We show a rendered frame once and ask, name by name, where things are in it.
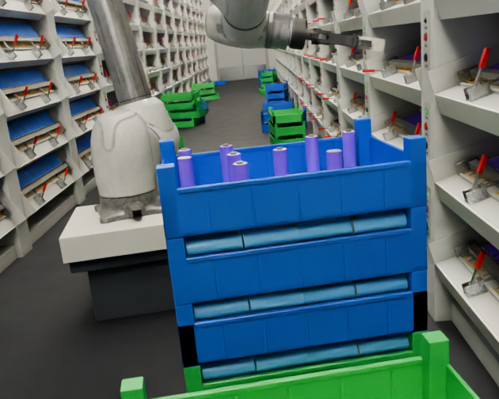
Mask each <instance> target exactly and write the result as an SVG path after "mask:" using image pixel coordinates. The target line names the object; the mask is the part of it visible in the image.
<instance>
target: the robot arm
mask: <svg viewBox="0 0 499 399"><path fill-rule="evenodd" d="M86 1H87V4H88V7H89V10H90V14H91V17H92V19H93V24H94V27H95V29H96V32H97V37H98V39H99V42H100V45H101V49H102V52H103V55H104V57H105V61H106V64H107V67H108V70H109V74H110V77H111V80H112V84H113V87H114V90H115V92H116V97H117V100H118V102H119V105H120V107H117V110H115V111H111V112H105V113H103V114H101V115H99V117H98V118H97V120H96V121H95V123H94V125H93V130H92V133H91V140H90V145H91V155H92V161H93V171H94V175H95V179H96V183H97V188H98V191H99V196H100V204H98V205H95V206H94V210H95V211H96V212H98V214H99V215H100V218H99V219H100V224H106V223H111V222H115V221H120V220H125V219H138V218H142V216H146V215H155V214H161V213H162V209H161V203H160V200H159V199H158V194H157V191H156V187H155V176H154V175H155V174H156V166H157V165H161V164H162V159H161V153H160V146H159V140H161V139H173V140H174V147H175V153H176V154H177V152H178V149H179V146H180V135H179V132H178V129H177V127H176V125H175V124H174V123H173V121H172V120H171V118H170V116H169V114H168V112H167V111H166V108H165V105H164V104H163V102H162V101H160V100H159V99H158V98H157V97H152V96H151V92H150V88H149V85H148V82H147V78H146V75H145V72H144V69H143V64H142V62H141V58H140V56H139V51H138V48H137V46H136V43H135V38H134V36H133V32H132V30H131V25H130V22H129V20H128V15H127V12H126V9H125V6H124V2H123V0H86ZM209 1H210V2H212V3H213V4H214V5H213V6H209V7H208V10H207V12H206V18H205V30H206V34H207V37H208V38H209V39H211V40H213V41H215V42H217V43H219V44H224V45H227V46H231V47H235V48H247V49H254V48H267V49H275V50H276V49H284V50H286V49H287V46H289V48H290V49H296V50H303V48H304V45H305V40H311V44H316V45H319V44H323V45H330V44H336V45H342V46H347V47H351V48H352V47H354V48H355V50H357V48H358V49H364V50H370V51H382V52H384V49H385V44H386V40H384V39H377V38H371V37H366V36H356V34H353V35H352V36H349V35H343V34H337V33H332V32H331V31H326V30H321V29H320V28H314V31H308V30H307V20H306V19H301V18H293V20H291V14H288V13H277V12H274V11H270V12H269V11H268V7H269V0H209Z"/></svg>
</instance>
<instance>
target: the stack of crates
mask: <svg viewBox="0 0 499 399"><path fill-rule="evenodd" d="M120 397H121V399H147V392H146V387H145V382H144V377H137V378H127V379H123V380H122V382H121V387H120ZM152 399H480V398H479V397H478V395H477V394H476V393H475V392H474V391H473V390H472V389H471V388H470V387H469V386H468V385H467V384H466V383H465V381H464V380H463V379H462V378H461V377H460V376H459V374H458V373H457V372H456V371H455V370H454V369H453V368H452V366H451V365H450V364H449V339H448V338H447V337H446V336H445V335H444V334H443V333H442V332H441V331H433V332H423V333H422V334H421V356H415V357H410V358H405V359H396V360H391V361H386V362H381V363H371V364H366V365H360V366H355V367H346V368H341V369H336V370H327V371H321V372H316V373H311V374H301V375H296V376H291V377H286V378H277V379H271V380H266V381H261V382H251V383H246V384H241V385H236V386H227V387H222V388H216V389H207V390H202V391H196V392H191V393H183V394H177V395H172V396H167V397H157V398H152Z"/></svg>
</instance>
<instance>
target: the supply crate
mask: <svg viewBox="0 0 499 399"><path fill-rule="evenodd" d="M354 131H355V132H356V167H349V168H344V159H343V142H342V137H335V138H327V139H319V140H318V148H319V162H320V171H316V172H309V173H308V172H307V159H306V147H305V141H300V142H286V143H280V144H272V145H265V146H252V147H245V148H238V149H233V151H236V152H237V153H241V157H242V161H244V162H248V167H249V180H237V181H231V182H224V183H223V174H222V166H221V158H220V150H217V151H210V152H203V153H196V154H192V162H193V168H194V176H195V182H196V186H191V187H184V188H181V183H180V177H179V171H178V164H177V159H178V158H179V157H178V155H177V156H176V153H175V147H174V140H173V139H161V140H159V146H160V153H161V159H162V164H161V165H157V166H156V173H157V179H158V190H159V196H160V203H161V209H162V219H163V226H164V231H165V237H166V239H171V238H183V237H189V236H196V235H202V234H213V233H220V232H227V231H232V230H244V229H250V228H257V227H263V226H275V225H281V224H288V223H293V222H305V221H312V220H318V219H330V218H336V217H342V216H349V215H360V214H367V213H373V212H379V211H391V210H397V209H403V208H410V207H421V206H426V205H427V170H426V137H424V136H421V135H410V136H404V137H403V149H401V148H399V147H397V146H394V145H392V144H389V143H388V142H384V141H383V140H380V139H377V138H375V137H373V136H371V119H370V118H367V117H360V118H355V119H354ZM280 146H282V147H283V148H287V150H288V171H289V175H283V176H276V177H275V174H274V164H273V154H272V150H273V149H276V148H277V147H280ZM333 149H339V150H342V164H343V168H342V169H330V170H327V163H326V151H327V150H333Z"/></svg>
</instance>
